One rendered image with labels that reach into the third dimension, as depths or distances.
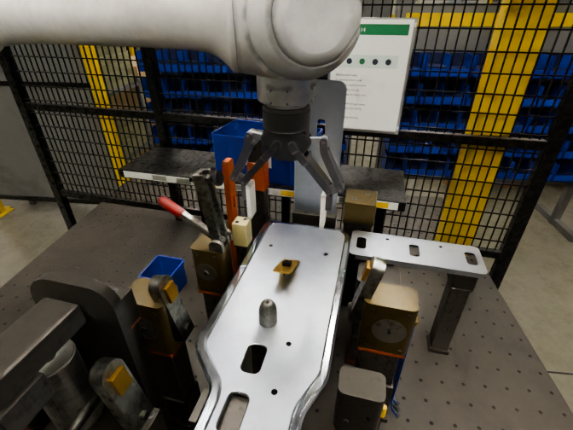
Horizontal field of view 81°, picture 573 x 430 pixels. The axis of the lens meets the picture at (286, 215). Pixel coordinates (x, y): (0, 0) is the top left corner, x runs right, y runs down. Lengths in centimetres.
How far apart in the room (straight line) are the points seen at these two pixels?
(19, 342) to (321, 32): 41
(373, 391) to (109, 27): 56
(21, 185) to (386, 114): 294
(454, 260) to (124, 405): 67
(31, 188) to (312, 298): 294
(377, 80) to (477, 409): 87
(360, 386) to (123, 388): 33
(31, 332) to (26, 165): 287
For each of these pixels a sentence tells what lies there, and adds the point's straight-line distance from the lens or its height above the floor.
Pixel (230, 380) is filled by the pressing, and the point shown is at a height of 100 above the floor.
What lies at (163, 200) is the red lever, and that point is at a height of 114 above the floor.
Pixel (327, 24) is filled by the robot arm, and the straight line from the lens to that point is 30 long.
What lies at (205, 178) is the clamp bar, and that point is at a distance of 65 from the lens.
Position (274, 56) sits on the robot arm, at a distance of 30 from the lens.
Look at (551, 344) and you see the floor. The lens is 230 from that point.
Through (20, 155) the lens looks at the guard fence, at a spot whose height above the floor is 53.
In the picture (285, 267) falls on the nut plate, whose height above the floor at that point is 102.
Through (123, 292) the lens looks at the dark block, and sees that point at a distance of 56.
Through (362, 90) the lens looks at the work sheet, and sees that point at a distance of 108.
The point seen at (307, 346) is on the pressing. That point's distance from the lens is 59.
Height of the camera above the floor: 147
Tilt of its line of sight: 31 degrees down
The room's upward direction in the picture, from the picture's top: straight up
